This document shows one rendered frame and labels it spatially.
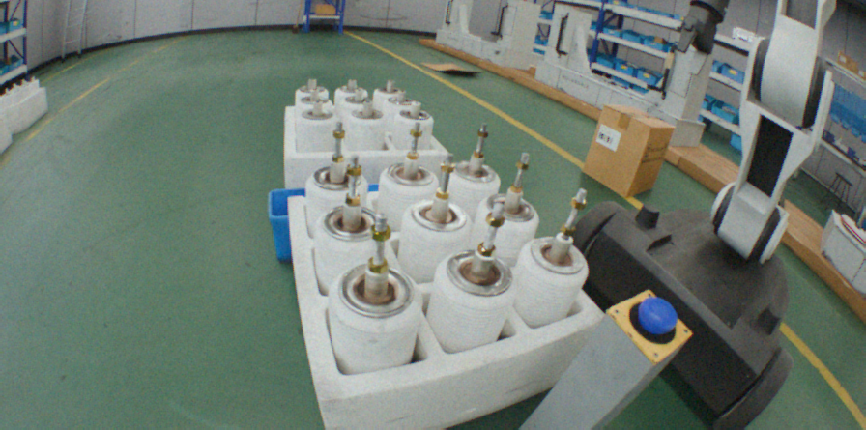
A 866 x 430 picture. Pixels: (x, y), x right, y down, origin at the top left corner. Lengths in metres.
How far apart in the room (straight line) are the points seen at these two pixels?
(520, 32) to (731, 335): 3.43
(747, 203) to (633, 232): 0.28
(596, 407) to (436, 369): 0.17
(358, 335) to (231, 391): 0.31
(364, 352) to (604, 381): 0.23
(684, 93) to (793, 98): 1.77
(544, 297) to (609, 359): 0.15
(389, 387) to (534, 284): 0.21
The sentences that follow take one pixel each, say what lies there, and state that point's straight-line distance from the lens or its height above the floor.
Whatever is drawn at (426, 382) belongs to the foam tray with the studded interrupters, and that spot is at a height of 0.18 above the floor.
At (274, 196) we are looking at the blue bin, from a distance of 0.79.
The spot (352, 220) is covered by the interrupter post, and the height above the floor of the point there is 0.26.
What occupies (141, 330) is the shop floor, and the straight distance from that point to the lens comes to 0.73.
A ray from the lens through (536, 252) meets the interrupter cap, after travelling 0.46.
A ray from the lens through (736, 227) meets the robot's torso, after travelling 0.86.
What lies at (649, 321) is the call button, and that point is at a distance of 0.32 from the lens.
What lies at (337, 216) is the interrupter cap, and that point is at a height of 0.25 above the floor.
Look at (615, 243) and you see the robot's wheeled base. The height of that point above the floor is 0.17.
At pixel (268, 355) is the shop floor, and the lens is 0.62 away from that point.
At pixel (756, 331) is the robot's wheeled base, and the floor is 0.21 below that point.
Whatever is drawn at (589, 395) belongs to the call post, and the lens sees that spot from 0.37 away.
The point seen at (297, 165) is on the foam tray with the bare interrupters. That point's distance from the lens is 0.80.
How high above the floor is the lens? 0.51
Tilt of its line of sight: 28 degrees down
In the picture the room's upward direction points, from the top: 10 degrees clockwise
